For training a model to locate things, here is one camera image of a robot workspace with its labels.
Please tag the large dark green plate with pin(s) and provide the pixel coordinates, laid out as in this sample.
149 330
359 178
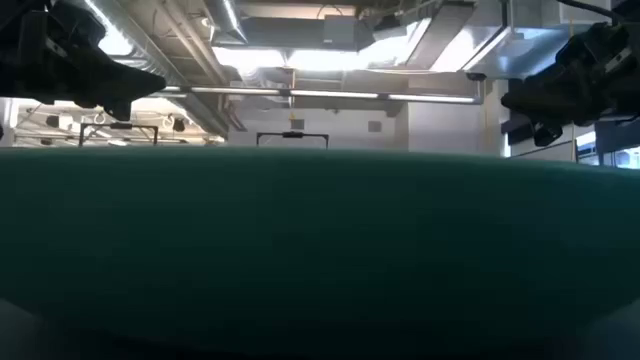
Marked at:
320 240

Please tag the long ceiling light tube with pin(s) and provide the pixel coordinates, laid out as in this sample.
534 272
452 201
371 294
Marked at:
325 93

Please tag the grey ceiling air unit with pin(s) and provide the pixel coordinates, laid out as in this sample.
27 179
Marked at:
300 32

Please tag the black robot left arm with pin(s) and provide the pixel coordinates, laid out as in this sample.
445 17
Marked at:
15 7

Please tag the white ceiling panel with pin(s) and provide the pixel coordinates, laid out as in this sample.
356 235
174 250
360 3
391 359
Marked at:
450 35

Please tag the black ceiling security camera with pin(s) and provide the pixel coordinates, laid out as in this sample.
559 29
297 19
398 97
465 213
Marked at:
475 76

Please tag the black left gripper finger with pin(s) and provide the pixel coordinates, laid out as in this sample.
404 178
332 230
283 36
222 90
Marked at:
119 109
135 85

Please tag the ribbed silver ventilation duct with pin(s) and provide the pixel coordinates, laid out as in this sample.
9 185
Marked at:
145 47

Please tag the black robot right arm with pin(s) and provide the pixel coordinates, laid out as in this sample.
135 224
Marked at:
628 7

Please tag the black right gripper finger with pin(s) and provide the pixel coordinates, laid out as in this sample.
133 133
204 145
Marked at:
535 100
547 135

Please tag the black stand frame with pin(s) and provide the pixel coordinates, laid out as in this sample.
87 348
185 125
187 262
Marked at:
120 126
292 134

